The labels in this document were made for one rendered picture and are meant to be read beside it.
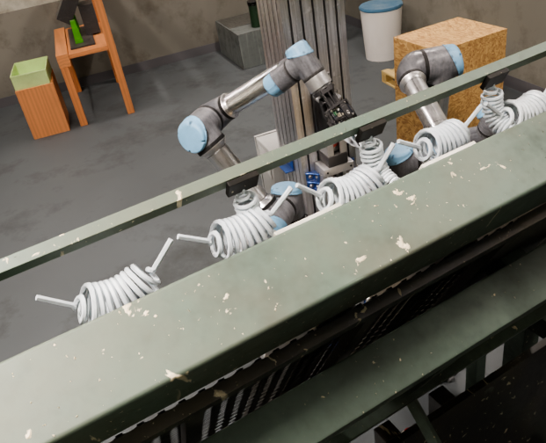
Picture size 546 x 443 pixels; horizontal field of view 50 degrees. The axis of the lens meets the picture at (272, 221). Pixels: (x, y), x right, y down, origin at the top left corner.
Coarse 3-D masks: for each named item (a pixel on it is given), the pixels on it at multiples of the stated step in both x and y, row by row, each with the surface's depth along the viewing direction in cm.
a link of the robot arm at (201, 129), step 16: (208, 112) 204; (192, 128) 198; (208, 128) 200; (192, 144) 201; (208, 144) 201; (224, 144) 205; (208, 160) 207; (224, 160) 204; (256, 192) 208; (288, 208) 214; (288, 224) 214
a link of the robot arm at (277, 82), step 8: (280, 64) 178; (272, 72) 180; (280, 72) 177; (264, 80) 182; (272, 80) 179; (280, 80) 178; (288, 80) 177; (296, 80) 177; (272, 88) 181; (280, 88) 180; (288, 88) 181
